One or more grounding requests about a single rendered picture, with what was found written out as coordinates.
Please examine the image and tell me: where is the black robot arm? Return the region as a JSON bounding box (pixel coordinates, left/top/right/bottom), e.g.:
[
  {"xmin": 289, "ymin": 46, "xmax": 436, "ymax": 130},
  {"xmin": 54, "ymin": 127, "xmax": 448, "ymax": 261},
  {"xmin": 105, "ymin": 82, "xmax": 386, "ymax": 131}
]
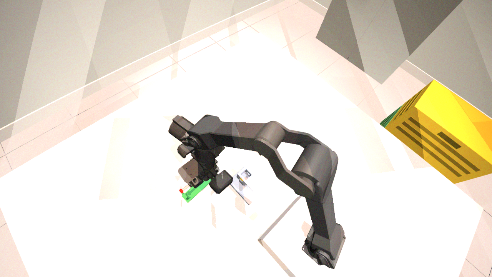
[{"xmin": 168, "ymin": 114, "xmax": 346, "ymax": 270}]

